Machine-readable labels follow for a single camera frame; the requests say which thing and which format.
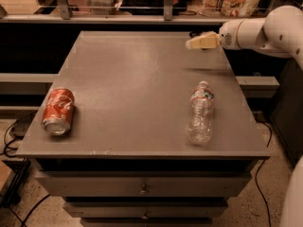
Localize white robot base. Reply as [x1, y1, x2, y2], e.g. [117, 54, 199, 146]
[279, 157, 303, 227]

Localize red coca-cola can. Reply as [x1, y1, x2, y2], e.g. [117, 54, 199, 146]
[41, 88, 75, 135]

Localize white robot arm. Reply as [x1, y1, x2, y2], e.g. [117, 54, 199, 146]
[186, 6, 303, 69]

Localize black cables left floor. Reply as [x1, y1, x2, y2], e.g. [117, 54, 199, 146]
[2, 111, 38, 159]

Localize black rxbar chocolate bar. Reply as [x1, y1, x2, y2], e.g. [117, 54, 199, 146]
[189, 32, 207, 50]

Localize black cable right floor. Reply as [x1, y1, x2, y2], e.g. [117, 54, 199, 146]
[254, 122, 274, 227]

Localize clear plastic water bottle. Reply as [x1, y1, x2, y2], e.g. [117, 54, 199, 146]
[187, 81, 214, 146]

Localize grey metal railing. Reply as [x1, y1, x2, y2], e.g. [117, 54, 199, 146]
[0, 0, 303, 26]

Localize black bag behind rail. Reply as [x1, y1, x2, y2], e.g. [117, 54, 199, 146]
[119, 0, 189, 15]

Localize top drawer knob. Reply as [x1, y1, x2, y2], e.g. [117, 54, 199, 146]
[139, 184, 149, 196]

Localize drawer knob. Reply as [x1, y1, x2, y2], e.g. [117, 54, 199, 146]
[139, 184, 149, 196]
[141, 212, 150, 220]

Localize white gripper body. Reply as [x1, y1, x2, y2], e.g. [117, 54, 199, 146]
[219, 20, 243, 50]

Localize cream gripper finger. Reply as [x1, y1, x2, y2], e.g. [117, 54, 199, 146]
[186, 33, 221, 49]
[195, 31, 219, 38]

